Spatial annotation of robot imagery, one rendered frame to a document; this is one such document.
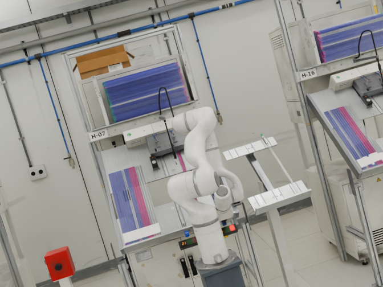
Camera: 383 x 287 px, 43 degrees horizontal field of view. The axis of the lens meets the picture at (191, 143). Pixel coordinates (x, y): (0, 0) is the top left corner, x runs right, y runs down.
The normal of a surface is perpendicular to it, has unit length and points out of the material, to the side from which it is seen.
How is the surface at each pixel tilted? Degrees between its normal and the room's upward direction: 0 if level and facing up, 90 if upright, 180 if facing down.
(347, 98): 44
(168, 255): 90
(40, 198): 90
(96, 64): 80
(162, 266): 90
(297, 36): 90
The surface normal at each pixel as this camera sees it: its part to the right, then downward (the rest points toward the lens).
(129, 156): -0.08, -0.59
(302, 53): 0.14, 0.07
